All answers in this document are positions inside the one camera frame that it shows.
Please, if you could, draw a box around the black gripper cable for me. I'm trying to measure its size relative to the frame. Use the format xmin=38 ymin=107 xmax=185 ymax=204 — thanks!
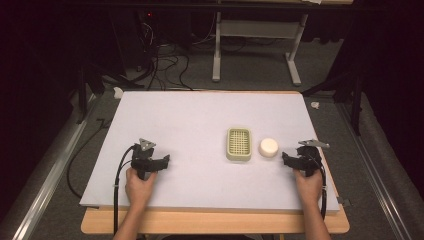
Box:
xmin=112 ymin=144 xmax=138 ymax=236
xmin=316 ymin=162 xmax=329 ymax=222

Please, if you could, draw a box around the beige slotted basket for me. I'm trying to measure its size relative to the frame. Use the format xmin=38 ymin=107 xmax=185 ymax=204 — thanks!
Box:
xmin=225 ymin=126 xmax=253 ymax=163

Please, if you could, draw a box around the person's right hand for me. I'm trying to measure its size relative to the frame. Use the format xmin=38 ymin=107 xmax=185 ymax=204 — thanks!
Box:
xmin=292 ymin=167 xmax=325 ymax=208

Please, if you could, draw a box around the person's left hand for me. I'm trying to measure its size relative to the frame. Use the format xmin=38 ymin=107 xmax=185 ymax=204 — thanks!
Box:
xmin=124 ymin=166 xmax=158 ymax=210

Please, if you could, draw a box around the black stand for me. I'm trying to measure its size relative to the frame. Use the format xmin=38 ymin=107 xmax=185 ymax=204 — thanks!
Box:
xmin=75 ymin=49 xmax=146 ymax=125
xmin=301 ymin=43 xmax=366 ymax=137

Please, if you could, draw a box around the round white soap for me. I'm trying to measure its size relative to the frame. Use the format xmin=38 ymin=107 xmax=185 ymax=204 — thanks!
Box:
xmin=258 ymin=137 xmax=280 ymax=159

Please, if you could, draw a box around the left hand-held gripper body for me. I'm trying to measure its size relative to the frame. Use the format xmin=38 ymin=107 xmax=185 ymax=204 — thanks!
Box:
xmin=130 ymin=137 xmax=158 ymax=181

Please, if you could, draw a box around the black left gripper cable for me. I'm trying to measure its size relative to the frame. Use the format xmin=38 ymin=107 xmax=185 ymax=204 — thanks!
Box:
xmin=112 ymin=144 xmax=138 ymax=236

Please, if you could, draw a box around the wooden table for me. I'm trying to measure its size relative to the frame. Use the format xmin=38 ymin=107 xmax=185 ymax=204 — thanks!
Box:
xmin=80 ymin=89 xmax=351 ymax=236

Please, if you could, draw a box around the white table mat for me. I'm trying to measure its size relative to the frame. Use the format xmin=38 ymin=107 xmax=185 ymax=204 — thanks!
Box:
xmin=78 ymin=90 xmax=341 ymax=216

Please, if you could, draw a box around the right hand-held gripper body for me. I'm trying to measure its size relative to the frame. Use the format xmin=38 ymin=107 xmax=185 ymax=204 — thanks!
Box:
xmin=295 ymin=138 xmax=331 ymax=178

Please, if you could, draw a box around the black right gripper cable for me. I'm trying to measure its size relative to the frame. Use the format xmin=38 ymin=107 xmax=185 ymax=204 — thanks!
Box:
xmin=316 ymin=162 xmax=329 ymax=222

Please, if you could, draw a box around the white desk frame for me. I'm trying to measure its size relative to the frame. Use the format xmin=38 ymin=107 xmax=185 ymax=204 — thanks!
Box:
xmin=211 ymin=11 xmax=310 ymax=87

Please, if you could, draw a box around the black floor cable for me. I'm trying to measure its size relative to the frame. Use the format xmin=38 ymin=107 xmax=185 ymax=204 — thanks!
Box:
xmin=66 ymin=117 xmax=113 ymax=200

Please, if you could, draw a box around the tangle of black floor cables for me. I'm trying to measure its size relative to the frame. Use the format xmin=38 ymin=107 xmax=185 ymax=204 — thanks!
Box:
xmin=134 ymin=13 xmax=221 ymax=92

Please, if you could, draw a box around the metal floor rail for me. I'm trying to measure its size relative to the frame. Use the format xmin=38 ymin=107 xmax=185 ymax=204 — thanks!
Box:
xmin=9 ymin=93 xmax=101 ymax=240
xmin=336 ymin=101 xmax=414 ymax=240

